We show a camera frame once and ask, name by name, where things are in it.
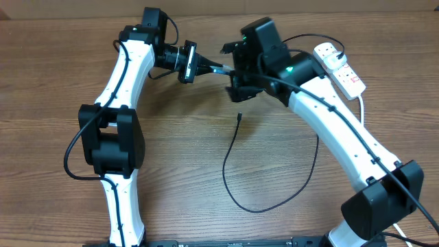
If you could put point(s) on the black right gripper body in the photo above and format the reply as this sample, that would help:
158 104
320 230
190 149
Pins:
246 68

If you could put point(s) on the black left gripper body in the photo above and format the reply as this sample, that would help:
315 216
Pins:
186 67

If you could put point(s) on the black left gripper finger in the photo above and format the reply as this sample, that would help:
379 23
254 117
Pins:
205 62
203 70

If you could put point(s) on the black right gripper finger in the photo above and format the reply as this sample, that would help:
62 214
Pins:
233 48
242 93

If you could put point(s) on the Samsung Galaxy smartphone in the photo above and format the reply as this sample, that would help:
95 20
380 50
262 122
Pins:
224 69

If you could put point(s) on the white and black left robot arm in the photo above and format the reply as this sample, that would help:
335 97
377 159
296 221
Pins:
110 131

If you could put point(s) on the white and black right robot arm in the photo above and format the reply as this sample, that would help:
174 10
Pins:
314 86

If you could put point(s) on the white charger plug adapter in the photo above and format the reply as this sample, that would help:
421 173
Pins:
335 60

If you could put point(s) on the white power strip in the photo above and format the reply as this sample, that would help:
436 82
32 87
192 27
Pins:
345 78

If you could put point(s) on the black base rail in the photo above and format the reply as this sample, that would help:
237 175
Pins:
293 242

